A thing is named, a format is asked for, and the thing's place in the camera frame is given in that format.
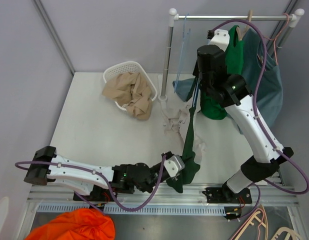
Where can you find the dark green white t shirt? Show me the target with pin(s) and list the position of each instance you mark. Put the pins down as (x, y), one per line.
(193, 146)

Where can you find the beige t shirt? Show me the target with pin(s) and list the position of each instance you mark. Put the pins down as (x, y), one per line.
(131, 91)

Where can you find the blue grey t shirt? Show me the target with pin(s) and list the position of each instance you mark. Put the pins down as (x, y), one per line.
(245, 57)

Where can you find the light blue wire hanger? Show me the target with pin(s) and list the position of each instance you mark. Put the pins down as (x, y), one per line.
(183, 51)

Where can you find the beige wooden hanger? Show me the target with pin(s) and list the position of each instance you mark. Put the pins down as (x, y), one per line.
(241, 33)

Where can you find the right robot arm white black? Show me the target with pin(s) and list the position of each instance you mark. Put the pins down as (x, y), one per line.
(233, 94)

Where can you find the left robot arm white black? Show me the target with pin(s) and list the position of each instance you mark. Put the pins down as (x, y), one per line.
(48, 166)

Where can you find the orange cloth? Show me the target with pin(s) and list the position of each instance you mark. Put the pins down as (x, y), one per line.
(80, 224)

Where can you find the white plastic basket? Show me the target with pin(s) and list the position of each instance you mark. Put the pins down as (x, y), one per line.
(132, 67)

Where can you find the pile of spare hangers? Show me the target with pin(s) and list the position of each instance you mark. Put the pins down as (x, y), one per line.
(259, 220)

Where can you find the metal clothes rack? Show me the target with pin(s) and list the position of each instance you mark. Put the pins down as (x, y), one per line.
(292, 21)

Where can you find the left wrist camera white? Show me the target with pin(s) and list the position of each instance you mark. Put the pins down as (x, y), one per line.
(174, 165)

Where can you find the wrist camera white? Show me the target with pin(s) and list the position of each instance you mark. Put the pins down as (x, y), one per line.
(221, 38)
(174, 165)

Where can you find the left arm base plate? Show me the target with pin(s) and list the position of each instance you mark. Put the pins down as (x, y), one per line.
(97, 194)

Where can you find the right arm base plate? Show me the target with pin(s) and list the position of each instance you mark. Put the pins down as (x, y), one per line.
(217, 195)

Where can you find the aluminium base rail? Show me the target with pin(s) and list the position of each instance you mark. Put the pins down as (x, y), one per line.
(193, 201)

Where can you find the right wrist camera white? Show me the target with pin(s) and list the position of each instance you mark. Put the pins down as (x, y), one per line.
(221, 38)

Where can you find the pink wire hanger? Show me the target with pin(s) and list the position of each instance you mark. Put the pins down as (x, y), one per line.
(274, 39)

